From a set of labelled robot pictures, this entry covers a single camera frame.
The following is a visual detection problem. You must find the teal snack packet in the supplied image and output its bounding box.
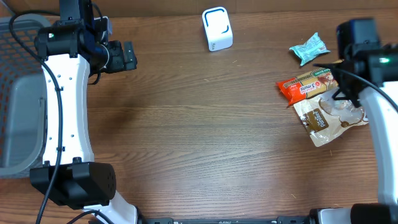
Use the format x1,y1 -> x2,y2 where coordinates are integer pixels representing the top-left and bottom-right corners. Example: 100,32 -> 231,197
289,32 -> 330,67

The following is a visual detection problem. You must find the dark grey plastic basket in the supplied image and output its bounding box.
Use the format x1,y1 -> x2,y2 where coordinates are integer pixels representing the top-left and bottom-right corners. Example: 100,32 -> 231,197
1,17 -> 47,179

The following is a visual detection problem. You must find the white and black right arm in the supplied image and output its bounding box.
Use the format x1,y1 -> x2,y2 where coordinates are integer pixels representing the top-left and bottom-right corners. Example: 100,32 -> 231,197
332,18 -> 397,223

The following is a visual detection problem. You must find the orange spaghetti packet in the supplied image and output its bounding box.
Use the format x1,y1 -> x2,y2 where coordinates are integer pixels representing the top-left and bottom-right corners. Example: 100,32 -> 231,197
276,67 -> 338,106

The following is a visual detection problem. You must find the black mounting rail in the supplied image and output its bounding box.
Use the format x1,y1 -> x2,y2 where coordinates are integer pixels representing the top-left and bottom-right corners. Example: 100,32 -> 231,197
137,216 -> 316,224

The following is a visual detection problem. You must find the beige pouch bag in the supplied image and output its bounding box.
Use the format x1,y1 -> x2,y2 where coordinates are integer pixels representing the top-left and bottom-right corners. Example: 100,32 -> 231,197
294,88 -> 368,147

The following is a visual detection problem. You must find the white barcode scanner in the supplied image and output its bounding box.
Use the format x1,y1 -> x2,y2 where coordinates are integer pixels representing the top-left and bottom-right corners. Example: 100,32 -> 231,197
201,6 -> 233,52

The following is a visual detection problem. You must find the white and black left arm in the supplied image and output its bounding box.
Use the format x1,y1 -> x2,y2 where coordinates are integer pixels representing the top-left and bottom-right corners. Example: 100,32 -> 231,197
29,1 -> 142,223

